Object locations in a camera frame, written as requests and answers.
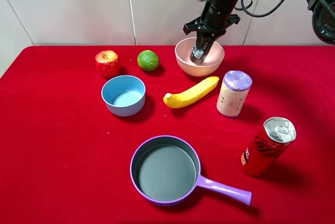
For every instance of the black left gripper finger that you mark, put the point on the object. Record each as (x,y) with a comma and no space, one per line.
(201,40)

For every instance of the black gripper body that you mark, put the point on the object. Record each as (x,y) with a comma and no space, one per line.
(214,18)

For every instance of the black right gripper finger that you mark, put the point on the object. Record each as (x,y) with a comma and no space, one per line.
(211,37)

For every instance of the pink ribbed bowl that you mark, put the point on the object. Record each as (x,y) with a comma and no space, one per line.
(211,62)

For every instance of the yellow banana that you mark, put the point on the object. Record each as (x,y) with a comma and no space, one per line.
(191,95)

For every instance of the green lime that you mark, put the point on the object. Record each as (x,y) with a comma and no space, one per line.
(148,60)

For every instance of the blue bowl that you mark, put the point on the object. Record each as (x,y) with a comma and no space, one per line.
(124,95)

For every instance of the red apple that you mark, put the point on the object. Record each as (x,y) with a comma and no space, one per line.
(107,63)

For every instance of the red soda can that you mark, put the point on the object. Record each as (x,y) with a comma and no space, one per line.
(275,136)

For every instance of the purple frying pan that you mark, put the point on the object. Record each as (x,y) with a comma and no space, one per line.
(165,170)

